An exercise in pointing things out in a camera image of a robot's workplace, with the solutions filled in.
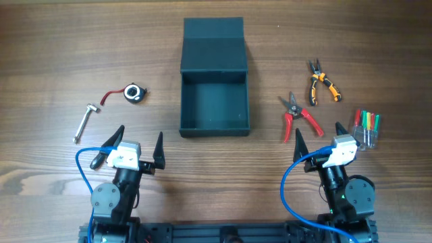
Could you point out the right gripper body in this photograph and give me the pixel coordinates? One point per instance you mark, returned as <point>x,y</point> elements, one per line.
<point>312,166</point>

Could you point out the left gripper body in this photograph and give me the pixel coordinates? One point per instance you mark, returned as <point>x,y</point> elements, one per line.
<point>144,167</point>

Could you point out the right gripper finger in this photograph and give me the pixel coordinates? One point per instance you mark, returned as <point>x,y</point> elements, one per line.
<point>300,149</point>
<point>340,130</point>

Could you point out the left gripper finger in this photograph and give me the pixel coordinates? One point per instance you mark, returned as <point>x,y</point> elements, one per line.
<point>113,141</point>
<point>159,155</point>

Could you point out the clear case coloured screwdrivers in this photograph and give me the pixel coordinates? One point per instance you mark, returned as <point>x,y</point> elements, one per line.
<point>365,129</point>

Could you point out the red handled cutters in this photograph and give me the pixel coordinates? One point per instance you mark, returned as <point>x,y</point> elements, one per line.
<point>294,111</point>

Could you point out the silver socket wrench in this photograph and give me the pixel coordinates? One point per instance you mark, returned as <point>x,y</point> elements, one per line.
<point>89,109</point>

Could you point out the black round tape measure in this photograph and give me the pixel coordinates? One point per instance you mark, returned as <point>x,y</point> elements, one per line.
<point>133,93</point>

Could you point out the orange black pliers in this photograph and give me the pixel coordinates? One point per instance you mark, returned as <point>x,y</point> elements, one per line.
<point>319,76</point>

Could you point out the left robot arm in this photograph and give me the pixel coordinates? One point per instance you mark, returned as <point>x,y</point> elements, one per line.
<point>113,202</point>

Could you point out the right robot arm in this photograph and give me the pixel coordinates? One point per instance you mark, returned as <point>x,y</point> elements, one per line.
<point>350,198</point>

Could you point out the black red screwdriver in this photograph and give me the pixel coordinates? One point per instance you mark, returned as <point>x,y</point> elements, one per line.
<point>98,160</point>

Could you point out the dark green open box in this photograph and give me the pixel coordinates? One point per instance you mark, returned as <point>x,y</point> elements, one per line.
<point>214,77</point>

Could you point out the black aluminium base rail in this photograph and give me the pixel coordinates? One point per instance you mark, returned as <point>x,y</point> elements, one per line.
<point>290,231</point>

